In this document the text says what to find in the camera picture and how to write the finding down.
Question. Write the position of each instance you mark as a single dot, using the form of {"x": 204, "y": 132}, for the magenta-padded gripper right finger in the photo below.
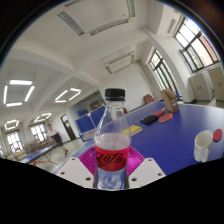
{"x": 146, "y": 171}

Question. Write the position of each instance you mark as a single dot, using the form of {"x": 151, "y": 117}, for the blue red-legged table tennis table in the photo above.
{"x": 36, "y": 155}

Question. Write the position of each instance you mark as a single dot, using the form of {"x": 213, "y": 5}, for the blue partition boards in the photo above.
{"x": 90, "y": 120}

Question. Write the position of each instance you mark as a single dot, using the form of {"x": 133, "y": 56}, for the black pouch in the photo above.
{"x": 148, "y": 119}

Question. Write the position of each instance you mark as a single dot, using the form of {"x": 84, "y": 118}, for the large dark-framed window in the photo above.
{"x": 196, "y": 45}

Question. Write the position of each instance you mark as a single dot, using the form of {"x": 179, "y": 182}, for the flat round red coaster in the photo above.
{"x": 218, "y": 135}

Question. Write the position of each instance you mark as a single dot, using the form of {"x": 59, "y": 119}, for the ceiling air conditioner unit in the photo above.
{"x": 118, "y": 62}

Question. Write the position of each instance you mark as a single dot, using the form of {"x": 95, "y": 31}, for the white mug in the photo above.
{"x": 201, "y": 146}

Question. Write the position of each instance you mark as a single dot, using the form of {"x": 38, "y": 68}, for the dark brown door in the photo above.
{"x": 68, "y": 128}

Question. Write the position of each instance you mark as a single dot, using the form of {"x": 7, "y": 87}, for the red table tennis paddle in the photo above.
{"x": 159, "y": 112}
{"x": 166, "y": 117}

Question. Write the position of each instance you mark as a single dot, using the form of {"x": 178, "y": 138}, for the brown cardboard box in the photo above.
{"x": 170, "y": 100}

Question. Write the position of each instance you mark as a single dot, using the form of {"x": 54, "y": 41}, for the white two-door cabinet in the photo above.
{"x": 218, "y": 83}
{"x": 200, "y": 87}

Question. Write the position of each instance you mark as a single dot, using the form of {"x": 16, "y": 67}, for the person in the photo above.
{"x": 56, "y": 136}

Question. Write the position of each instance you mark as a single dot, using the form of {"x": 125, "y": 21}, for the ceiling strip lights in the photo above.
{"x": 20, "y": 82}

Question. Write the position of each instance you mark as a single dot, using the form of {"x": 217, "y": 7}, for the tall dark-framed window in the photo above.
{"x": 161, "y": 73}

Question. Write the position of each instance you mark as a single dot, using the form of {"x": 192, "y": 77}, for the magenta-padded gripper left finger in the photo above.
{"x": 75, "y": 171}

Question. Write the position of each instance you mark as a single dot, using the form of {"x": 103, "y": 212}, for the clear red-labelled drink bottle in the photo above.
{"x": 112, "y": 156}

